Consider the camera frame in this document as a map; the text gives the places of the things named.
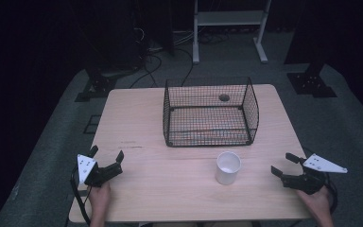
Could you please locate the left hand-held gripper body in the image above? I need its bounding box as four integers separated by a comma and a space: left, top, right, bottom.
77, 153, 124, 188

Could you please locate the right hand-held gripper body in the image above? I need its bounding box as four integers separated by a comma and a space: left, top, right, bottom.
280, 153, 349, 196

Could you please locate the white cup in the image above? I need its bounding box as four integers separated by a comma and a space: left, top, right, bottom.
215, 150, 243, 186

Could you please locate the black wire basket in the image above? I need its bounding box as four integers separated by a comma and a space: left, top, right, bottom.
162, 76, 260, 148

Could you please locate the person's left hand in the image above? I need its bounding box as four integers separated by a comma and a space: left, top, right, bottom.
87, 182, 112, 219

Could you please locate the person's right hand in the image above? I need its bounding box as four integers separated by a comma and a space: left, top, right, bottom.
295, 185, 333, 220

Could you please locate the black stand base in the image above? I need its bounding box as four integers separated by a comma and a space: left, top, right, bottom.
285, 61, 338, 99
74, 66, 121, 103

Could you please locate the dark equipment cabinet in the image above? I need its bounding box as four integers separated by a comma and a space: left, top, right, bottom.
83, 0, 147, 72

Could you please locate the white metal stand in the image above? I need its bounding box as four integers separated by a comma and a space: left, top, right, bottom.
192, 0, 273, 65

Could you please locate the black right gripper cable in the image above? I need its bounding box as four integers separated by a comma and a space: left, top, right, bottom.
323, 174, 339, 216

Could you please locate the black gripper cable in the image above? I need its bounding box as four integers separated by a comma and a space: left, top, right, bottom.
323, 174, 339, 216
69, 166, 92, 227

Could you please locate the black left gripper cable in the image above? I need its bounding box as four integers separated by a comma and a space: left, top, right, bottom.
69, 166, 92, 227

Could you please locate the black floor cable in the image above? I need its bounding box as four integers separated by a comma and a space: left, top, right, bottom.
128, 46, 197, 90

